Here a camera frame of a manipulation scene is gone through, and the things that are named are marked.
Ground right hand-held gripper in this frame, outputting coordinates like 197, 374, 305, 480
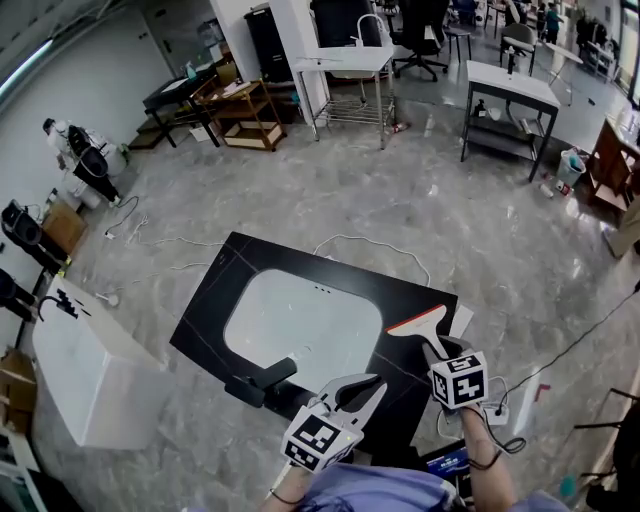
422, 335, 489, 412

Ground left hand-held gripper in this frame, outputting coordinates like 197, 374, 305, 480
281, 373, 387, 474

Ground white squeegee red blade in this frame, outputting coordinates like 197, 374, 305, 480
383, 303, 451, 360

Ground person's right forearm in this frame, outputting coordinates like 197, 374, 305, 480
458, 405, 517, 512

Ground person's left forearm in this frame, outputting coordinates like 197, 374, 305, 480
264, 462, 326, 506

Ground white paper sheet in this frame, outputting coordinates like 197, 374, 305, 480
448, 304, 476, 347

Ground white power strip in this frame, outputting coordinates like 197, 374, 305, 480
437, 375, 512, 444

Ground person's lavender shirt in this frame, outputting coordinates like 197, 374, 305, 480
299, 462, 571, 512

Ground blue-screen tablet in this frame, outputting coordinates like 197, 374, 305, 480
424, 443, 472, 484

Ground black wrist band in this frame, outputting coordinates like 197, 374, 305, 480
268, 487, 307, 506

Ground black table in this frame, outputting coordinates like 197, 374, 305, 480
169, 230, 459, 456

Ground black folding chair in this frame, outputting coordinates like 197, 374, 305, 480
573, 387, 640, 512

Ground white bucket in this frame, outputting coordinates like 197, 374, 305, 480
554, 148, 588, 189

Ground white cabinet block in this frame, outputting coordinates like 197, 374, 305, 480
31, 274, 170, 450

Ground wooden cabinet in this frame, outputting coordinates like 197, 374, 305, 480
585, 115, 640, 215

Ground black-framed white washstand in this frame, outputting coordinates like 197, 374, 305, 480
458, 59, 562, 184

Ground wooden cart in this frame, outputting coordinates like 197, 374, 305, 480
191, 78, 289, 153

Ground white sink stand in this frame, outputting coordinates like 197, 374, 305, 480
291, 42, 397, 151

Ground black stool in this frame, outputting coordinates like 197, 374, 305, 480
443, 27, 475, 65

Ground black office chair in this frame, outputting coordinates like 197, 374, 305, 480
387, 0, 452, 84

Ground grey chair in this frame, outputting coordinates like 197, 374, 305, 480
498, 22, 540, 71

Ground small black faucet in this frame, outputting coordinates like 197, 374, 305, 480
37, 294, 66, 322

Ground white curved faucet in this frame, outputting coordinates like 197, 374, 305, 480
356, 13, 385, 49

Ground brown cardboard box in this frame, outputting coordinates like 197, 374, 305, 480
42, 199, 90, 257
0, 348, 40, 436

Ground wooden steps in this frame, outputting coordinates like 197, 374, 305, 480
127, 115, 169, 151

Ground black desk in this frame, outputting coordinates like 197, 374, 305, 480
141, 73, 222, 149

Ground tall black cabinet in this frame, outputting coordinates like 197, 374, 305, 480
243, 3, 295, 85

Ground black backpack unit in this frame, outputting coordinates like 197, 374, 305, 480
0, 198, 45, 247

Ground long ceiling light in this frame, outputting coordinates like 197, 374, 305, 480
0, 38, 55, 97

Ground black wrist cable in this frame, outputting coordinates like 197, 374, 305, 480
467, 407, 527, 471

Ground black floor cable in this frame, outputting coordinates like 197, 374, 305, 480
494, 279, 640, 416

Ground white floor cable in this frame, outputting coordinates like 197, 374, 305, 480
312, 233, 432, 287
97, 214, 226, 307

